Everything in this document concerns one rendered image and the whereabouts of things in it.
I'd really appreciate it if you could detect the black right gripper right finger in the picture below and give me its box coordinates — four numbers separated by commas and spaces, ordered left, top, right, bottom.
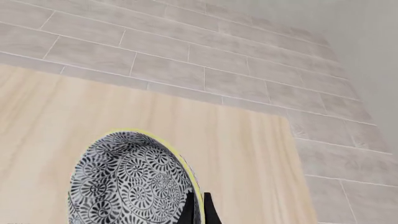
203, 192, 223, 224

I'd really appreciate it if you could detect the black white patterned bowl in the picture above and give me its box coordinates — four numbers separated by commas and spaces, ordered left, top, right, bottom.
67, 127, 205, 224

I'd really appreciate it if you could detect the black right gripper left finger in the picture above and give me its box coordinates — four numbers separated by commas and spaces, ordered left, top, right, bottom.
177, 192, 195, 224

